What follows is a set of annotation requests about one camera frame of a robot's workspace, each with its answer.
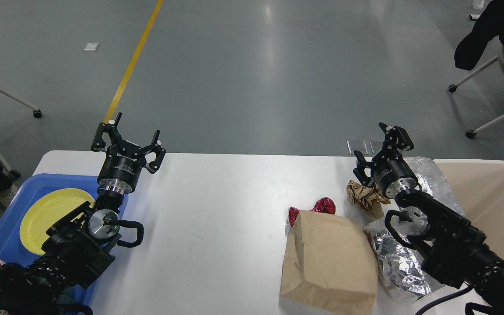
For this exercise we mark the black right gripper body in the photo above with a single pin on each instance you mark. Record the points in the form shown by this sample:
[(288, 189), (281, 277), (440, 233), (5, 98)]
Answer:
[(394, 176)]

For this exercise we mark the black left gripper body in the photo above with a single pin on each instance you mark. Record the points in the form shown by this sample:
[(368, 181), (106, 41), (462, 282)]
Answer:
[(121, 169)]

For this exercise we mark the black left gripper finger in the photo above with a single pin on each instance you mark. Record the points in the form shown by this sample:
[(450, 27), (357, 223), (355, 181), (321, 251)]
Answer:
[(154, 148), (107, 137)]

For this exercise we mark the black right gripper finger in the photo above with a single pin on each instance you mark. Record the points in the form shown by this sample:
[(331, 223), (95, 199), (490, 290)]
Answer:
[(359, 171), (396, 143)]

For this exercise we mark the brown paper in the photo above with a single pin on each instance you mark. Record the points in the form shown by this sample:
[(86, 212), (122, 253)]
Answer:
[(368, 199)]

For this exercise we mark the clear plastic bag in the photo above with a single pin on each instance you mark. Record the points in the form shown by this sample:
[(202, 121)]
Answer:
[(433, 181)]

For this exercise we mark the yellow plastic plate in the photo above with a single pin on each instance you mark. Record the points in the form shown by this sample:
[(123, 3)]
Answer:
[(47, 211)]

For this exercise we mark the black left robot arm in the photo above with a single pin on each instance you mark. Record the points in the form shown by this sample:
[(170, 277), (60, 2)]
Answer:
[(77, 251)]

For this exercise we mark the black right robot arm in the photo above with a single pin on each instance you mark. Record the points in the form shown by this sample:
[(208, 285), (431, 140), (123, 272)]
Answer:
[(454, 251)]

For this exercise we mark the metal floor plate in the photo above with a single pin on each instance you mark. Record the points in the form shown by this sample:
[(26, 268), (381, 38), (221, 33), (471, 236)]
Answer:
[(363, 146)]

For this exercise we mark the red foil wrapper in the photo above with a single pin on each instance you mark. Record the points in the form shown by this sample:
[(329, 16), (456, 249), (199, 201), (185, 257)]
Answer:
[(323, 205)]

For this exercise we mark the crumpled aluminium foil sheet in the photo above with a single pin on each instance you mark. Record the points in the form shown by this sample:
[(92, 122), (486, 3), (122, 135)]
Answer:
[(400, 268)]

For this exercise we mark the brown paper bag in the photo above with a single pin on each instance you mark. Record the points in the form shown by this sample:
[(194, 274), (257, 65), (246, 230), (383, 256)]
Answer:
[(329, 264)]

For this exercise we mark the beige plastic bin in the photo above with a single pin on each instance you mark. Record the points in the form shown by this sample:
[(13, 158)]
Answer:
[(478, 185)]

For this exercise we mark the white chair with black coat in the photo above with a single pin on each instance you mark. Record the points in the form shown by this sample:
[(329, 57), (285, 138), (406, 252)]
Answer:
[(480, 49)]

